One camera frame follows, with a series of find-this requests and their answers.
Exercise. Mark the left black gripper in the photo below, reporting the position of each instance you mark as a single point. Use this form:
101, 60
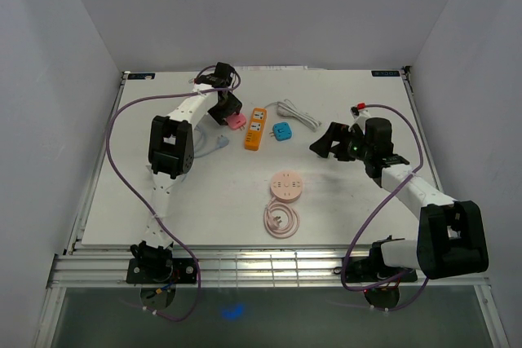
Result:
234, 107

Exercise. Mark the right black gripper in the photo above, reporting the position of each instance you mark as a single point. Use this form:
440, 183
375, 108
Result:
338, 133

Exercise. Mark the pink plug adapter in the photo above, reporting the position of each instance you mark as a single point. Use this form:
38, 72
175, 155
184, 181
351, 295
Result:
236, 121

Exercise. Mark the blue plug adapter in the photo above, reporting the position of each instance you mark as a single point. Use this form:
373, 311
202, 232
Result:
281, 131

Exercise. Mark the pink round power socket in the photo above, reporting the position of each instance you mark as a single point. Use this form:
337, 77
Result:
286, 186

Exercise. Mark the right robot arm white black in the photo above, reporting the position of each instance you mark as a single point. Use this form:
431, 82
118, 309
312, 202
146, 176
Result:
450, 240

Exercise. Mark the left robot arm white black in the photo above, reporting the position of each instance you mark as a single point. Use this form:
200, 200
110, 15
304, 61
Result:
171, 155

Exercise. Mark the orange power strip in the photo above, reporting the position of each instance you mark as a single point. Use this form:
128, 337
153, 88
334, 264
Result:
255, 129

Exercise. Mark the right black corner label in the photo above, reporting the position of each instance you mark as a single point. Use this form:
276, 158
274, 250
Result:
385, 73

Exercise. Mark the black corner label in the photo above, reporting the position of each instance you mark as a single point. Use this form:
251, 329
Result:
141, 76
385, 73

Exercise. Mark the left black corner label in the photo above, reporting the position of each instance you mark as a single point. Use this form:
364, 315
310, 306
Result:
141, 76

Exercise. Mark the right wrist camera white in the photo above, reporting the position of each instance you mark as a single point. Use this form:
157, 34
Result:
360, 114

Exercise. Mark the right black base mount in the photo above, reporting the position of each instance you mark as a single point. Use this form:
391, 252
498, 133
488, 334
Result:
360, 270

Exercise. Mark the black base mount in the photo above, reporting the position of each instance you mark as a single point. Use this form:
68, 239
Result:
360, 270
175, 271

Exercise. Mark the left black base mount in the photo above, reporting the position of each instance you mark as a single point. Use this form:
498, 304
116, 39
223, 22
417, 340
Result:
175, 271

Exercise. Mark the aluminium frame rail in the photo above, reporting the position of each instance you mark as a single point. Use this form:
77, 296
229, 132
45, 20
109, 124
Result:
220, 268

